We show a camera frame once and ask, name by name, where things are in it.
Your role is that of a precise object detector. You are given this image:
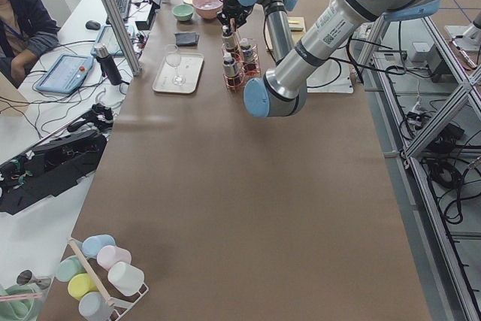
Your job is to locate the pink plastic cup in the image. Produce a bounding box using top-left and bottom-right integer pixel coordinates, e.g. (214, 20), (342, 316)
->
(96, 245), (132, 271)

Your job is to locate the green plastic cup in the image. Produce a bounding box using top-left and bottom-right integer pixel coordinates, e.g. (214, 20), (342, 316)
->
(56, 255), (85, 282)

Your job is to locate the white plastic cup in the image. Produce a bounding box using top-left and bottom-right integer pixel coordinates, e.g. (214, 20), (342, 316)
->
(107, 262), (144, 296)

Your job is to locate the yellow plastic cup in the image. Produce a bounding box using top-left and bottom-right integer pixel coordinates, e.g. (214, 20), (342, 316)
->
(68, 273), (98, 301)

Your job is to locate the seated person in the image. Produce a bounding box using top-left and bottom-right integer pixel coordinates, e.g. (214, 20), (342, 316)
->
(1, 0), (60, 88)

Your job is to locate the black keyboard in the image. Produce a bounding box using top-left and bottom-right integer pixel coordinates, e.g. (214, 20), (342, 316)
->
(114, 0), (132, 23)

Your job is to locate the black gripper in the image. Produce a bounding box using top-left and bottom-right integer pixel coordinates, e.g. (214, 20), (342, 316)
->
(216, 5), (250, 32)

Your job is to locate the grey plastic cup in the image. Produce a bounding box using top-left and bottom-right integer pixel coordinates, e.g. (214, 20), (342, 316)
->
(78, 292), (113, 321)

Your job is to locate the pink bowl of ice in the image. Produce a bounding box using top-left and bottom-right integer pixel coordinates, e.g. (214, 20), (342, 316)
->
(192, 0), (223, 20)

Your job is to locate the white wire cup rack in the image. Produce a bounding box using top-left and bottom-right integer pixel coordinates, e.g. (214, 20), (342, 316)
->
(68, 238), (150, 320)

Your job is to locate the steel jigger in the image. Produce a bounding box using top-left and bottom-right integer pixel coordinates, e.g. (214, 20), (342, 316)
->
(16, 270), (52, 290)

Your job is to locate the white rabbit tray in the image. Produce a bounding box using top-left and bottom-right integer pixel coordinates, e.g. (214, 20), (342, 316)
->
(152, 53), (205, 95)

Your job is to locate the dark tea bottle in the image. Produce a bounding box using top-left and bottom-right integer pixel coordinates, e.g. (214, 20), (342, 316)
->
(222, 53), (244, 89)

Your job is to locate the aluminium frame post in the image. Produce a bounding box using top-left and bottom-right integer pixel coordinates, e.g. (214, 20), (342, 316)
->
(101, 0), (141, 77)

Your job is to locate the clear wine glass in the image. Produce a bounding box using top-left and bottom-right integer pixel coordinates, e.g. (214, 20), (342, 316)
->
(165, 44), (186, 86)

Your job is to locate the dark insulated flask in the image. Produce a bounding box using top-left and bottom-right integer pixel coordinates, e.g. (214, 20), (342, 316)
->
(94, 43), (123, 86)

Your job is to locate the grey folded cloth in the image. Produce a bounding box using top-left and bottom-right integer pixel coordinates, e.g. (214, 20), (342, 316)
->
(174, 32), (199, 47)

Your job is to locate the green ceramic bowl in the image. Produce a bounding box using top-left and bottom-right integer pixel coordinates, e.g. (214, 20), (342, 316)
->
(172, 4), (194, 22)

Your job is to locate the copper wire bottle basket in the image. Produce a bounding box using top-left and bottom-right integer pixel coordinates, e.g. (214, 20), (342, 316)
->
(222, 38), (261, 91)

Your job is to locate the black computer mouse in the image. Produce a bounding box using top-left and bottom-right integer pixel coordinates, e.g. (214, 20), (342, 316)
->
(85, 20), (101, 31)

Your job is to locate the blue plastic cup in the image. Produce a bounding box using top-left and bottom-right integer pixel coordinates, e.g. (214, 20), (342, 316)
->
(82, 235), (116, 258)

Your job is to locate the black foam case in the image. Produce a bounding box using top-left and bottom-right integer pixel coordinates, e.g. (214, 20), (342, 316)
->
(1, 130), (107, 215)

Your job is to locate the blue teach pendant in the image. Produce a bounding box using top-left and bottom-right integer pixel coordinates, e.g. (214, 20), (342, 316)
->
(94, 25), (123, 57)
(35, 54), (94, 95)

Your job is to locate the bamboo cutting board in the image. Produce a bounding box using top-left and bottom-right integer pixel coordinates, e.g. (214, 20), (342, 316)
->
(265, 17), (306, 52)

